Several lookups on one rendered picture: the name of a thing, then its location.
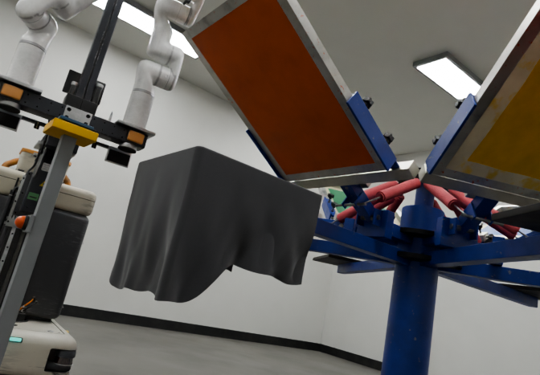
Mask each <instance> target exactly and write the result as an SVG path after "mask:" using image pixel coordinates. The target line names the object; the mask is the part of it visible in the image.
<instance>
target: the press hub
mask: <svg viewBox="0 0 540 375"><path fill-rule="evenodd" d="M434 198H435V196H434V195H433V194H431V193H430V192H429V191H428V190H427V189H426V188H424V186H423V183H422V182H421V186H420V187H419V188H418V189H416V192H415V204H414V205H409V206H404V207H403V208H402V214H401V220H400V226H402V227H400V232H403V233H404V234H408V235H410V236H412V237H413V242H412V244H407V243H398V245H397V248H399V249H402V250H405V251H397V256H399V257H402V258H405V259H409V260H411V261H410V266H408V265H398V264H395V269H394V276H393V283H392V289H391V301H390V307H389V313H388V320H387V332H386V338H385V344H384V351H383V358H382V369H381V375H428V369H429V361H430V353H431V345H432V330H433V322H434V315H435V306H436V292H437V284H438V275H439V271H438V267H435V268H430V267H425V266H420V262H425V261H431V260H432V256H431V255H423V254H421V253H422V252H427V251H438V250H439V249H440V248H439V247H437V248H432V247H426V246H423V245H422V244H423V238H427V237H431V236H433V235H434V231H433V230H436V224H437V218H439V217H442V216H444V212H443V211H442V210H440V209H437V208H434V207H433V206H434ZM407 251H408V252H407Z"/></svg>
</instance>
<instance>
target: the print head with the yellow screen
mask: <svg viewBox="0 0 540 375"><path fill-rule="evenodd" d="M455 106H456V108H458V110H457V112H456V114H455V116H454V117H453V118H452V120H451V122H450V123H449V125H448V127H447V128H446V129H445V130H444V133H443V134H442V135H439V136H434V139H432V143H433V144H434V145H435V147H434V148H433V150H432V151H431V153H430V154H429V156H428V157H427V160H426V161H425V162H426V164H423V166H422V168H421V169H420V171H419V181H420V182H422V183H426V184H429V185H436V186H439V187H443V188H446V189H450V190H455V191H459V192H462V193H464V195H465V197H467V198H472V201H471V202H470V203H469V204H468V206H467V207H466V209H465V210H464V212H465V214H462V213H461V214H460V217H459V221H460V225H457V228H456V230H458V232H459V233H461V234H466V233H469V234H474V231H475V229H476V228H477V227H478V226H479V224H480V223H481V222H482V221H483V222H487V223H488V224H489V226H491V225H492V224H496V225H500V226H504V224H503V223H499V222H494V221H491V216H492V212H491V210H492V209H493V207H494V206H495V205H496V204H497V203H498V202H505V203H509V204H512V205H515V206H528V205H531V204H534V203H538V202H540V0H537V1H536V3H535V4H534V5H533V7H532V8H531V10H530V12H529V13H528V15H527V16H526V18H525V19H524V21H523V22H522V24H521V25H520V27H519V28H518V29H517V31H516V33H515V35H514V36H513V38H512V39H511V40H510V42H509V44H508V45H507V47H506V48H505V50H504V51H503V53H502V54H501V56H500V58H499V59H498V61H497V62H496V63H495V65H494V66H493V69H492V70H491V72H490V73H489V74H488V76H487V77H486V79H485V81H484V82H483V84H482V85H481V87H480V88H479V90H478V91H477V93H476V95H473V94H472V93H471V92H469V93H468V95H467V96H466V98H463V99H457V102H456V103H455ZM485 217H486V218H485Z"/></svg>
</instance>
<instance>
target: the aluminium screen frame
mask: <svg viewBox="0 0 540 375"><path fill-rule="evenodd" d="M246 1H247V0H226V1H225V2H224V3H223V4H222V5H220V6H218V7H217V8H216V9H214V10H213V11H211V12H210V13H209V14H208V15H206V16H205V17H204V18H202V19H200V20H199V21H198V22H196V23H195V24H194V25H193V26H191V27H190V28H188V29H187V30H186V31H184V32H182V35H183V36H184V38H185V39H186V41H187V42H188V43H189V44H190V46H191V48H192V49H193V51H194V52H195V54H196V55H197V56H198V58H199V59H200V60H201V62H202V64H203V65H204V67H205V68H206V69H207V70H208V72H209V73H210V75H211V76H212V78H213V79H214V81H215V82H216V83H217V84H218V86H219V88H220V89H221V91H222V92H223V94H224V95H225V96H226V97H227V99H228V101H229V102H230V103H231V105H232V107H233V108H234V109H235V110H236V112H237V113H238V115H239V117H240V118H241V119H242V121H243V122H244V123H245V125H246V126H247V128H248V129H249V131H250V132H251V134H252V135H253V136H254V137H255V139H256V141H257V142H258V143H259V145H260V147H261V148H262V150H263V151H264V152H265V153H266V155H267V156H268V158H269V159H270V161H271V162H272V163H273V165H274V166H275V167H276V169H277V171H278V172H279V174H280V175H281V176H282V178H283V179H284V180H286V181H299V180H306V179H314V178H321V177H334V176H341V175H348V174H356V173H369V172H375V171H383V170H385V168H384V166H383V164H382V162H381V161H380V160H379V158H378V156H377V154H376V152H375V151H374V149H373V148H372V146H371V144H370V142H369V141H368V140H367V138H366V136H365V134H364V132H363V131H362V129H361V128H360V126H359V124H358V122H357V121H356V119H355V118H354V115H353V114H352V112H351V111H350V109H349V107H348V106H347V104H346V102H347V100H348V99H349V98H350V97H351V96H352V94H351V92H350V90H349V88H348V87H347V85H346V83H345V81H344V80H343V78H342V77H341V75H340V73H339V71H338V70H337V68H336V67H335V65H334V63H333V61H332V59H331V58H330V57H329V54H328V53H327V51H326V49H325V48H324V46H323V44H322V43H321V40H320V39H319V38H318V36H317V34H316V32H315V30H314V29H313V27H312V25H311V24H310V22H309V20H308V19H307V17H306V15H305V13H304V11H303V10H302V9H301V7H300V5H299V3H298V1H297V0H277V1H278V2H279V4H280V6H281V8H282V10H283V11H284V13H285V14H286V16H287V18H288V20H289V21H290V22H291V24H292V26H293V28H294V29H295V31H296V33H297V34H298V36H299V37H300V39H301V41H302V43H303V44H304V45H305V48H306V49H307V51H308V53H309V54H310V56H311V57H312V59H313V61H314V63H315V64H316V65H317V68H318V69H319V71H320V73H321V74H322V76H323V77H324V79H325V81H326V83H327V84H328V85H329V88H330V89H331V91H332V93H333V94H334V95H335V97H336V99H337V101H338V103H339V104H340V105H341V107H342V109H343V111H344V112H345V114H346V115H347V117H348V119H349V120H350V123H351V124H352V125H353V127H354V129H355V131H356V132H357V134H358V135H359V137H360V139H361V140H362V143H363V144H364V145H365V147H366V149H367V151H368V152H369V154H370V155H371V157H372V159H373V160H374V162H375V163H373V164H366V165H356V166H349V167H343V168H336V169H325V170H319V171H313V172H307V173H295V174H289V175H286V174H285V173H284V171H283V169H282V168H281V167H280V166H279V164H278V163H277V161H276V159H275V158H274V157H273V155H272V154H271V153H270V151H269V150H268V148H267V147H266V145H265V144H264V142H263V141H262V140H261V138H260V137H259V135H258V134H257V132H256V131H255V129H254V128H253V127H252V125H251V124H250V122H249V121H248V119H247V118H246V116H245V115H244V114H243V112H242V111H241V109H240V108H239V106H238V105H237V103H236V102H235V101H234V99H233V98H232V97H231V95H230V93H229V92H228V90H227V89H226V88H225V87H224V85H223V83H222V82H221V80H220V79H219V77H218V76H217V75H216V74H215V72H214V70H213V69H212V68H211V66H210V64H209V63H208V62H207V60H206V59H205V58H204V56H203V54H202V53H201V51H200V50H199V49H198V48H197V46H196V45H195V43H194V41H193V40H192V38H193V37H195V36H196V35H198V34H199V33H200V32H202V31H204V30H205V29H207V28H208V27H209V26H211V25H212V24H214V23H215V22H217V21H218V20H220V19H221V18H222V17H224V16H225V15H227V14H229V13H230V12H232V11H233V10H234V9H235V8H237V7H238V6H240V5H242V4H243V3H245V2H246Z"/></svg>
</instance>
